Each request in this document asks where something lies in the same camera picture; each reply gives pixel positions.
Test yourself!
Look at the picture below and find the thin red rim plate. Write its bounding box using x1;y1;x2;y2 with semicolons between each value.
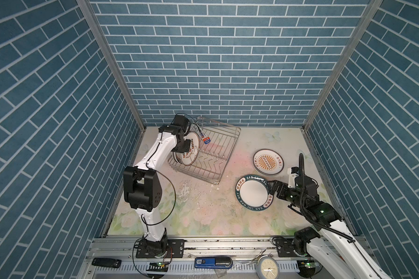
253;149;284;176

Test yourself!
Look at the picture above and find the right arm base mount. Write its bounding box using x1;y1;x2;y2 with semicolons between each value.
274;238;325;259

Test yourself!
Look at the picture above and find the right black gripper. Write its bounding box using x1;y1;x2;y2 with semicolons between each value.
267;178;306;211

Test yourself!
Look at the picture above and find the just eat text plate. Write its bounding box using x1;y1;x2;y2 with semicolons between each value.
176;131;200;166

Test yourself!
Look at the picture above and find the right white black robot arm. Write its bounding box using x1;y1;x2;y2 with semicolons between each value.
268;176;390;279

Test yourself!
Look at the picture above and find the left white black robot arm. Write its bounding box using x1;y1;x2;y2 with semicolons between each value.
123;120;190;258

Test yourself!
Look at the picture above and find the black remote control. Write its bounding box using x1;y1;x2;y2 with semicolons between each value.
91;258;122;269

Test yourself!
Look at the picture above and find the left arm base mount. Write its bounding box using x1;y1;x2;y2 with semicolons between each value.
135;239;185;259

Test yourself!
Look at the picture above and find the round white clock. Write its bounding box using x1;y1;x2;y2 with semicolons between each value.
256;256;280;279

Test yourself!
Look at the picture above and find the metal wire dish rack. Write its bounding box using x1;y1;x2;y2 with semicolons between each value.
168;116;241;184

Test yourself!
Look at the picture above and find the grey rim hao plate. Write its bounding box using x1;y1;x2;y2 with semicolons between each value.
235;174;274;212

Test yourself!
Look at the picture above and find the blue black device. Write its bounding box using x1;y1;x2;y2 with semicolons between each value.
194;256;233;269

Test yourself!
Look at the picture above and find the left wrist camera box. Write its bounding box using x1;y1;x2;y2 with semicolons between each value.
171;114;191;136

